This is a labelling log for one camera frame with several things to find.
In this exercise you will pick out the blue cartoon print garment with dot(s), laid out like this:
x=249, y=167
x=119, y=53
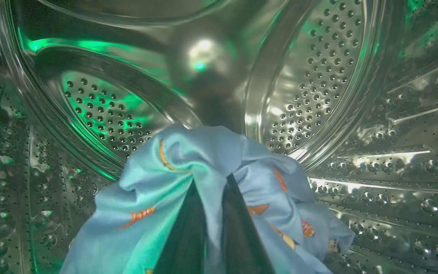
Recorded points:
x=146, y=198

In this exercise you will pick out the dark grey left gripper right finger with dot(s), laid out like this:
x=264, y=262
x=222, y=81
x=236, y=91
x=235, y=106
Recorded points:
x=242, y=243

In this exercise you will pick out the stainless steel washing machine drum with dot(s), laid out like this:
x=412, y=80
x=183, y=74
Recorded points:
x=318, y=76

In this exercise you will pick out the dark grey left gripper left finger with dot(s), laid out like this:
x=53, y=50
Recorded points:
x=184, y=243

